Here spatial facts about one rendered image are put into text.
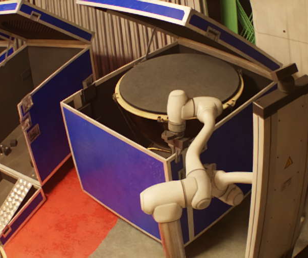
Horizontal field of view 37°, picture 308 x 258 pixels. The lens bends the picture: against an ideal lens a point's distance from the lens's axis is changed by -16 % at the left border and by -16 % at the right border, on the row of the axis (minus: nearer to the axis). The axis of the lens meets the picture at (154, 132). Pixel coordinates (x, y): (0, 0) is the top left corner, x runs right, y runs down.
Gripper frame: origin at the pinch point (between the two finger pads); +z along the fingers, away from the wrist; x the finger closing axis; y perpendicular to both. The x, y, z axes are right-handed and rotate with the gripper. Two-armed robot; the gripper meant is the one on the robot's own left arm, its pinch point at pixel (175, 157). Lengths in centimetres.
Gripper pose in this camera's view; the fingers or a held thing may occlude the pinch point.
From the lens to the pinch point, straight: 290.3
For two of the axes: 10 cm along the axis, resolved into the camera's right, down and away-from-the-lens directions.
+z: -0.1, 8.9, 4.6
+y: 7.3, -3.1, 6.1
